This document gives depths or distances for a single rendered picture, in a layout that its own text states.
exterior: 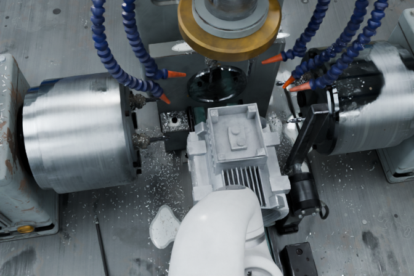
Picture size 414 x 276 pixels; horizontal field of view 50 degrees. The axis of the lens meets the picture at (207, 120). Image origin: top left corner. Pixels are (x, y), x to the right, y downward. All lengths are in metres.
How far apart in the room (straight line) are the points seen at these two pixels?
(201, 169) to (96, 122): 0.23
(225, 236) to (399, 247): 0.81
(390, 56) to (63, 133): 0.69
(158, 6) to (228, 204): 0.60
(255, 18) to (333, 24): 0.81
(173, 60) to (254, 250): 0.53
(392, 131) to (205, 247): 0.63
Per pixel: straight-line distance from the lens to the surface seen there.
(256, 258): 0.55
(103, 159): 0.90
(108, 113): 0.88
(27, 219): 1.11
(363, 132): 0.99
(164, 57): 0.97
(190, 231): 0.51
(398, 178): 1.27
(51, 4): 1.61
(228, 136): 0.90
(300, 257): 1.10
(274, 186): 0.91
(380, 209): 1.26
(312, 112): 0.80
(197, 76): 1.02
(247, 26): 0.74
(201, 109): 1.15
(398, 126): 1.02
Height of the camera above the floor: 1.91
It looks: 61 degrees down
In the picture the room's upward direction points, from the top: 2 degrees clockwise
